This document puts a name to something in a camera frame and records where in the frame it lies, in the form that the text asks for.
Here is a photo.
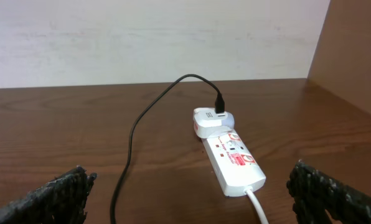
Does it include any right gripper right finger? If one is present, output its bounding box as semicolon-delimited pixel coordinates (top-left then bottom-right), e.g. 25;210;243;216
286;161;371;223

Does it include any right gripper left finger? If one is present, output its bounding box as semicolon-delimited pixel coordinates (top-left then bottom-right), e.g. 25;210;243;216
0;166;97;224

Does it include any black USB charging cable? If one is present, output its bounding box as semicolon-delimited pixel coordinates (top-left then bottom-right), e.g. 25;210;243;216
109;73;226;224

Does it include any white USB charger plug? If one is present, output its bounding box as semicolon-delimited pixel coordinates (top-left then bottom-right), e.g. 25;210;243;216
193;108;235;139

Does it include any white power strip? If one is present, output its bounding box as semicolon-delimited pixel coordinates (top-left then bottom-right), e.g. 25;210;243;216
202;131;266;197

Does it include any brown cardboard side panel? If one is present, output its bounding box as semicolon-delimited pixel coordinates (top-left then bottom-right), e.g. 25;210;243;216
308;0;371;114

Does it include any white power strip cord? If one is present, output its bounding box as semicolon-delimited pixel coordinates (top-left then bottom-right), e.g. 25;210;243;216
243;186;270;224

